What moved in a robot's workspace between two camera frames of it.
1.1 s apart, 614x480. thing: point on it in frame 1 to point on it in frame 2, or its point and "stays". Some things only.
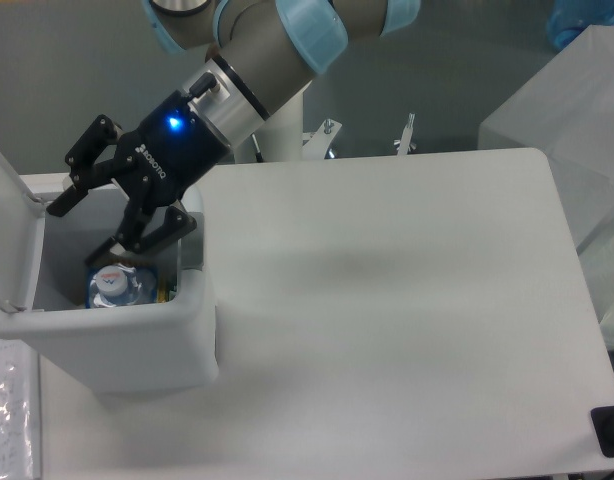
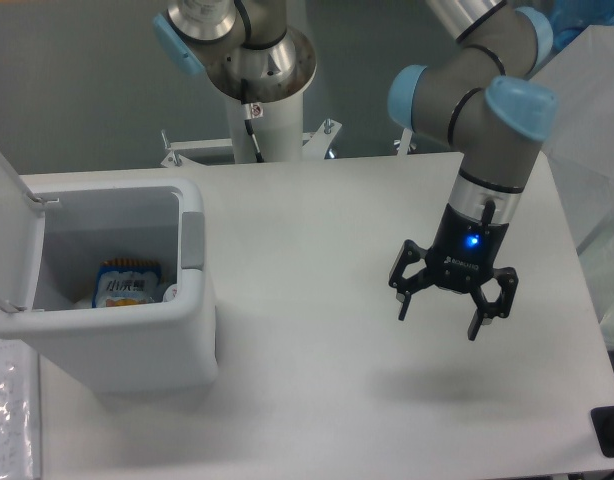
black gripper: [174, 152] to [464, 250]
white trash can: [37, 295] stays
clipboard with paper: [14, 443] stays
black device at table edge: [610, 425] stays
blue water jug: [567, 19] stays
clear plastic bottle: [119, 285] to [171, 294]
